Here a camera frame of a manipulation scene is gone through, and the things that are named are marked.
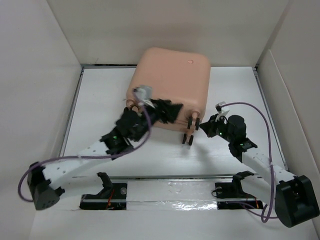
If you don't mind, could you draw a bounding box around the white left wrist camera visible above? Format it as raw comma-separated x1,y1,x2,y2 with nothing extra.
132,85,153,107

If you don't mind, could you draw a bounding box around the pink hard-shell suitcase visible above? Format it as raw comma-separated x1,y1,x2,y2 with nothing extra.
126,47,211,145

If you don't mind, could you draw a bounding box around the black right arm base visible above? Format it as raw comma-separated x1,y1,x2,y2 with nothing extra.
211,171,263,210

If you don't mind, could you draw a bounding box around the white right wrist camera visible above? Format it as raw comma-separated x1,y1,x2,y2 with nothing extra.
215,101,230,122

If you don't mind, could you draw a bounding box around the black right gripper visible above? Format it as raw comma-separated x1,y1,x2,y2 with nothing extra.
198,113,234,143

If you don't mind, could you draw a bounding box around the white foam block with tape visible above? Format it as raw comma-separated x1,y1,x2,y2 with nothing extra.
126,180,218,211

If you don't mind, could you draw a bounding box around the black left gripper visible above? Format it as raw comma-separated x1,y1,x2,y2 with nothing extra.
133,98,182,142

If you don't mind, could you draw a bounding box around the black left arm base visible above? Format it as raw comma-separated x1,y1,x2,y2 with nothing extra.
79,172,128,211

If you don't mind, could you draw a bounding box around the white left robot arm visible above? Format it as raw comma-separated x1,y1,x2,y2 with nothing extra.
22,99,184,211

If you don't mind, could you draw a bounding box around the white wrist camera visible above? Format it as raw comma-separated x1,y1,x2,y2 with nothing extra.
215,101,230,122
132,85,153,107

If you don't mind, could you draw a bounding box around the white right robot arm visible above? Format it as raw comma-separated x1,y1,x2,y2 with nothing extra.
199,114,320,228

